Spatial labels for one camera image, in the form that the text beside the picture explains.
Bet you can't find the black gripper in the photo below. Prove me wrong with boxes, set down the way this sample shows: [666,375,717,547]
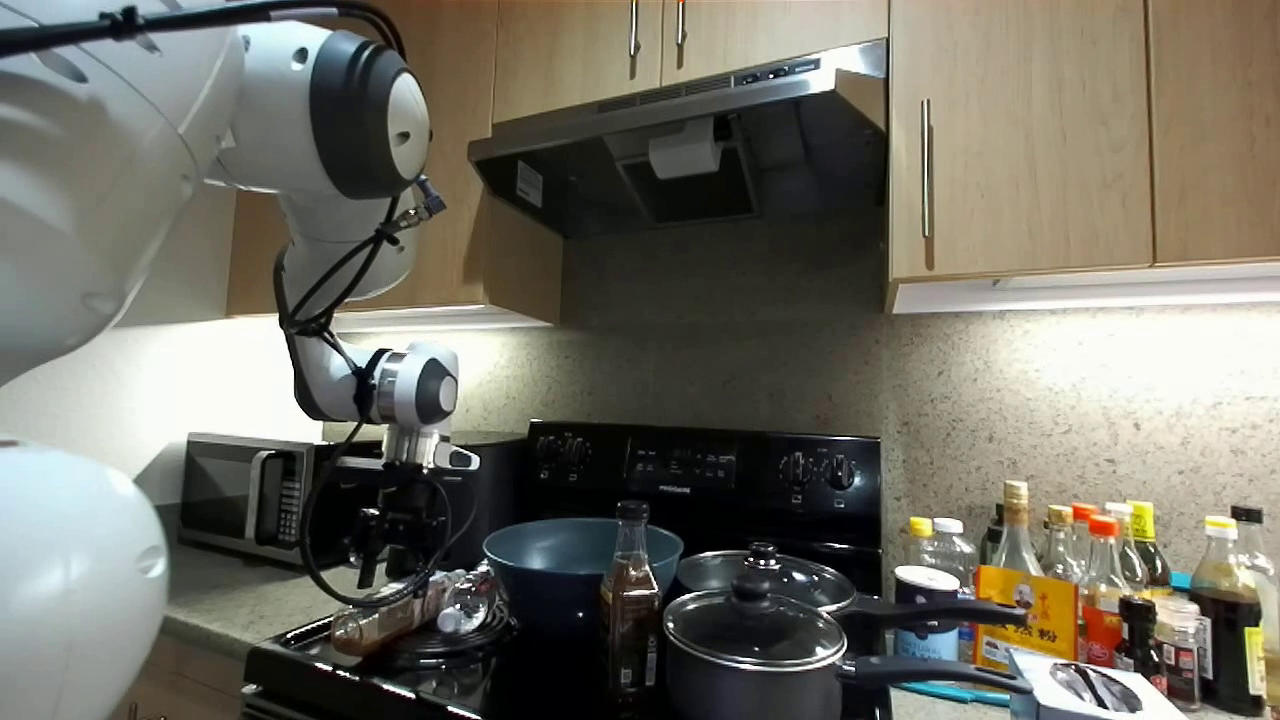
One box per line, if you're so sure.
[349,464,465,592]

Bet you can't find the blue bowl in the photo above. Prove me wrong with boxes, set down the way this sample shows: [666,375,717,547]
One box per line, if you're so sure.
[480,517,688,636]

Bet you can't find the black electric stove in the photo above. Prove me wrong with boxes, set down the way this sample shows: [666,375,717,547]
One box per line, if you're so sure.
[235,419,1015,720]

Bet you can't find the black air fryer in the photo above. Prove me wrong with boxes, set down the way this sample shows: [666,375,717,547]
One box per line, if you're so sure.
[327,435,531,577]

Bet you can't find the black microwave oven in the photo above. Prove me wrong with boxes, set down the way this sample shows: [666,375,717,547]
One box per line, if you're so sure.
[174,426,340,573]

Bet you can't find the brown sauce bottle yellow label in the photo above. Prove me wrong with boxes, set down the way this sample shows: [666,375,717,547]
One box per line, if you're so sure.
[595,497,666,703]

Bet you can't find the black pan glass lid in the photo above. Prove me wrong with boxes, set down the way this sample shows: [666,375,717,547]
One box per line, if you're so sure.
[670,536,1031,630]

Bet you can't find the black pot glass lid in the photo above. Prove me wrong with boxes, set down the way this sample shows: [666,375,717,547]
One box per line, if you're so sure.
[658,577,1034,720]

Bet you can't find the small yellow cap bottle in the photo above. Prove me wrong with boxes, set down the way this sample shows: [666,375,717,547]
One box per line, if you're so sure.
[902,512,939,573]

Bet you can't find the steel range hood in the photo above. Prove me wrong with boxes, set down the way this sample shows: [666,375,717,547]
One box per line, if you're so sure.
[466,35,892,242]

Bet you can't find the dark jar white lid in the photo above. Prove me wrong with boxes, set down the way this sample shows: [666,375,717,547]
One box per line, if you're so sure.
[892,561,967,663]

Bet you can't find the clear bottle white cap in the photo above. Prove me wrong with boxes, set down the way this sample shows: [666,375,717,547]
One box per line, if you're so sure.
[928,517,978,592]

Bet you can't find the teal flat board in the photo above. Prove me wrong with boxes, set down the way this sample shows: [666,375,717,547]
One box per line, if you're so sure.
[910,675,1015,712]

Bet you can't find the dark green bottle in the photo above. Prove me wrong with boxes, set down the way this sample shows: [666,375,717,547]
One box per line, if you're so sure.
[975,500,1011,573]

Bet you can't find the tall clear bottle gold cap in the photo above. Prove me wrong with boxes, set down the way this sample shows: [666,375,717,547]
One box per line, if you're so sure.
[990,474,1047,578]

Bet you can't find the yellow food packet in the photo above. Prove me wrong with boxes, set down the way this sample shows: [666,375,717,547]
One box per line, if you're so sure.
[971,563,1083,675]

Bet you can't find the tan cap bottle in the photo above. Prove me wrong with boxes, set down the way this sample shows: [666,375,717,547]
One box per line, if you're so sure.
[1040,500,1080,582]

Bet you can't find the slim orange cap bottle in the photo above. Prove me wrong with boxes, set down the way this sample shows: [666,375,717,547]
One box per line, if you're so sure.
[1067,500,1102,552]

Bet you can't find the red label orange cap bottle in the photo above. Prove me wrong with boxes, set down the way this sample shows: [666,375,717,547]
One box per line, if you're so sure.
[1074,512,1134,668]

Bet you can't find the white cardboard box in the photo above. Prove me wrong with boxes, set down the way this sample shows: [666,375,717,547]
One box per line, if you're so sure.
[1009,645,1193,720]

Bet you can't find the small dark bottle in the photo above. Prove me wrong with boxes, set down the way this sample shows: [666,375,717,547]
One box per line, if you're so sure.
[1117,592,1159,675]

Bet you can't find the yellow-green cap bottle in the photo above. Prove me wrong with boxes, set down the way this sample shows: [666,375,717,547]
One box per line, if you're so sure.
[1122,497,1176,597]

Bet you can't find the jar white red label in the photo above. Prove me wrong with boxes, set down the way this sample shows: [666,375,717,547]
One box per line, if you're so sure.
[1150,592,1206,712]

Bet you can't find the large soy sauce bottle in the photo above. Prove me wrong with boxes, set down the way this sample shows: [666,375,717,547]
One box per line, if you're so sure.
[1187,512,1271,716]

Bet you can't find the black cap bottle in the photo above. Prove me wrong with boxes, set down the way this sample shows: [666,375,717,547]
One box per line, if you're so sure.
[1229,500,1280,630]

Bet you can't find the wooden wall cabinet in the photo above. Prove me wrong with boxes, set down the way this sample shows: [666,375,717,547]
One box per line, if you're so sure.
[223,0,566,330]
[486,0,892,133]
[882,0,1280,286]

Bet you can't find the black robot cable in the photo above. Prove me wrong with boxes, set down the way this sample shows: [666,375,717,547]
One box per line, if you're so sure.
[0,0,456,613]

